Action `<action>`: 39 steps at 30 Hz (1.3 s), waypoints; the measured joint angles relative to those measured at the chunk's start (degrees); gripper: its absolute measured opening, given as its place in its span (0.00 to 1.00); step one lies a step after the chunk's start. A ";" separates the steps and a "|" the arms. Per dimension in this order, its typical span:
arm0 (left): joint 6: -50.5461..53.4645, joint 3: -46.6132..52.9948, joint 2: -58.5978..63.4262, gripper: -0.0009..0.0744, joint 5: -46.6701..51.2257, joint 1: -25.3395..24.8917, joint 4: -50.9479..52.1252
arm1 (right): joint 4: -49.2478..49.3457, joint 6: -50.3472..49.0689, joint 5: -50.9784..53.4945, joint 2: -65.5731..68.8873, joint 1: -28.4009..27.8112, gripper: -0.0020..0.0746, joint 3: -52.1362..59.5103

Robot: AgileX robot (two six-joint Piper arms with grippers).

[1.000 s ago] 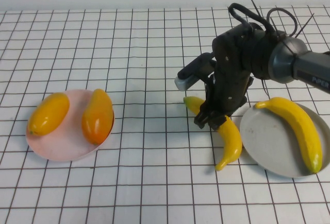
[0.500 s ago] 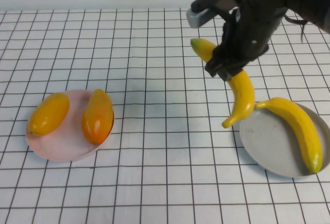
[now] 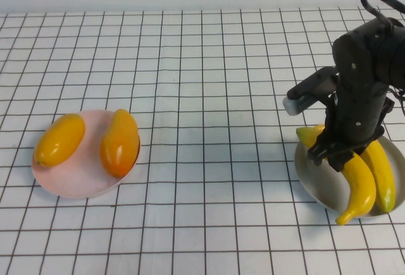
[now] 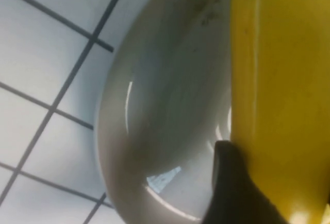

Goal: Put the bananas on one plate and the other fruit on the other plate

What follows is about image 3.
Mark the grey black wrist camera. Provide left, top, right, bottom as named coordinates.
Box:
left=283, top=66, right=339, bottom=117

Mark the yellow banana with green tip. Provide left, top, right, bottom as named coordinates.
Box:
left=360, top=137, right=398, bottom=214
left=296, top=125, right=377, bottom=226

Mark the pink round plate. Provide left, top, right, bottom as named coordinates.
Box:
left=32, top=109, right=142, bottom=199

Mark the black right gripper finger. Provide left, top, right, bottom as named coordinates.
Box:
left=327, top=144, right=357, bottom=173
left=307, top=134, right=337, bottom=166

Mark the grey round plate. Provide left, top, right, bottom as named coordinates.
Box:
left=294, top=128, right=404, bottom=223

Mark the orange yellow mango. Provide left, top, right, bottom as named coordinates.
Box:
left=100, top=109, right=140, bottom=178
left=34, top=113, right=86, bottom=167

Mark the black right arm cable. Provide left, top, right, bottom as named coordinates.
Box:
left=360, top=0, right=405, bottom=28

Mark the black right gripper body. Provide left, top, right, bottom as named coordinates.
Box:
left=324, top=78, right=395, bottom=149

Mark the white grid tablecloth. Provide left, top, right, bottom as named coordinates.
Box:
left=0, top=3, right=405, bottom=275

